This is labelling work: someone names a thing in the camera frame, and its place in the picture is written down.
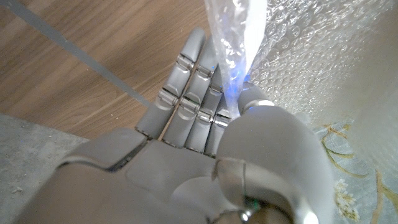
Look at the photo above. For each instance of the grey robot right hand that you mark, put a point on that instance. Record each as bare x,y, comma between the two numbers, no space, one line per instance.
171,174

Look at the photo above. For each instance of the bubble wrap roll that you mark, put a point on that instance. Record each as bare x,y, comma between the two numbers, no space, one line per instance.
311,46

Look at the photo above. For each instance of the floral backdrop cloth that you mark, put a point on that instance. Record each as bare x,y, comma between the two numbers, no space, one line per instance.
367,193

